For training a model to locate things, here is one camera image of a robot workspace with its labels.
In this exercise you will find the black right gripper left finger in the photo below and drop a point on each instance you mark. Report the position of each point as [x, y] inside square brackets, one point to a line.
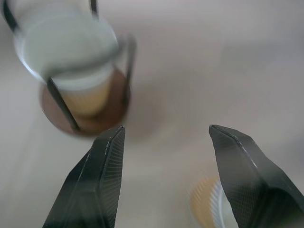
[95, 180]

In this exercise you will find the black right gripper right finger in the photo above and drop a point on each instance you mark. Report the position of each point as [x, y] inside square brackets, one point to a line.
[251, 180]

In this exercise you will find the ribbed tan paper cup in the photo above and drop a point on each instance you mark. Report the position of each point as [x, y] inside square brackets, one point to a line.
[209, 202]
[69, 61]

